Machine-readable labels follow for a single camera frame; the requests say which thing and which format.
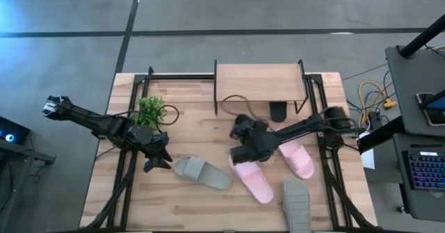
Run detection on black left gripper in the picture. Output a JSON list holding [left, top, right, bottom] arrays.
[[133, 124, 174, 174]]

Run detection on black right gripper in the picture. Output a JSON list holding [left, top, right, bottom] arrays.
[[229, 115, 280, 154]]

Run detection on pink slide sandal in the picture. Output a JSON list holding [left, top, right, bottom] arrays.
[[227, 152, 275, 205], [277, 138, 316, 181]]

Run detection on grey slide sandal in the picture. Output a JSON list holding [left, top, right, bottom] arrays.
[[172, 155, 233, 191], [282, 178, 312, 233]]

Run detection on green potted plant white pot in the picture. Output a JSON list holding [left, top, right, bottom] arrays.
[[131, 95, 168, 131]]

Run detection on white paper sheet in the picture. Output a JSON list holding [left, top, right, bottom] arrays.
[[359, 131, 376, 170]]

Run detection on black power strip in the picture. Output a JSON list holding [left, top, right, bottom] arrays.
[[368, 111, 383, 131]]

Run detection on black diagonal desk beam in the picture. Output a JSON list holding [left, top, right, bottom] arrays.
[[357, 116, 406, 154]]

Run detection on black device with blue light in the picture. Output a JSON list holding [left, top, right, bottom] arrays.
[[0, 116, 31, 145]]

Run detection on grey side desk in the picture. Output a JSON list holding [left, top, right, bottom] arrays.
[[385, 45, 445, 223]]

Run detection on backlit computer keyboard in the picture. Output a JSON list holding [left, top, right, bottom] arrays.
[[403, 150, 445, 192]]

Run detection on smartphone in light case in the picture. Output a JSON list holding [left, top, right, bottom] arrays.
[[416, 92, 445, 127]]

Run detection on blue-screen tablet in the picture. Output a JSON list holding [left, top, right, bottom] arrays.
[[426, 95, 445, 111]]

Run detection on black stand pole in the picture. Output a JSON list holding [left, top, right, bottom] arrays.
[[398, 15, 445, 58]]

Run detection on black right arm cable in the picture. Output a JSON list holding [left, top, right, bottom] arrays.
[[220, 94, 272, 129]]

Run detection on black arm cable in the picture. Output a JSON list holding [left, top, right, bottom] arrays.
[[220, 94, 272, 129], [154, 104, 181, 127]]

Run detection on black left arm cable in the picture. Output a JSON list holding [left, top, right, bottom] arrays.
[[154, 104, 181, 127]]

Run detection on wooden shelf with black frame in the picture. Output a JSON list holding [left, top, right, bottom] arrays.
[[213, 58, 310, 116]]

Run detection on black aluminium table frame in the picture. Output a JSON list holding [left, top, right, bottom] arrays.
[[83, 65, 380, 232]]

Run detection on yellow cable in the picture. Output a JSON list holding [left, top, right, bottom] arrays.
[[357, 80, 398, 124]]

